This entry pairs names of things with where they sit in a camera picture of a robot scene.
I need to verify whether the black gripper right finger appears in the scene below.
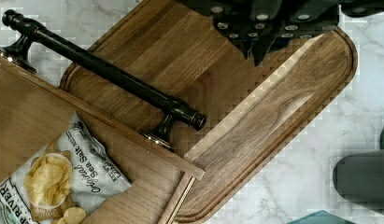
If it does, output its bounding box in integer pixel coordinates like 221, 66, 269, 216
251, 0, 384, 65

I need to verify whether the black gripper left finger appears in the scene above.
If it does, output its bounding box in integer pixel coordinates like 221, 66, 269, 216
178, 0, 282, 60

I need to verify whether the wooden drawer with black handle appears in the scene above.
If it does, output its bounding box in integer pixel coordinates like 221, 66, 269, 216
0, 8, 208, 224

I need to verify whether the wooden cutting board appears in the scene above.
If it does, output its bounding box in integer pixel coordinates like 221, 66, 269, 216
61, 0, 357, 224

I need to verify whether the dark grey object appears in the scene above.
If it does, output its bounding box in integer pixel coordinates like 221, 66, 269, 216
333, 150, 384, 215

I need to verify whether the teal object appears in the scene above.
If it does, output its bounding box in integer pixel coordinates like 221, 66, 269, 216
288, 210, 355, 224

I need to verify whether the white potato chips bag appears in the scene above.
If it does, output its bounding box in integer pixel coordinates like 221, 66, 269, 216
0, 114, 131, 224

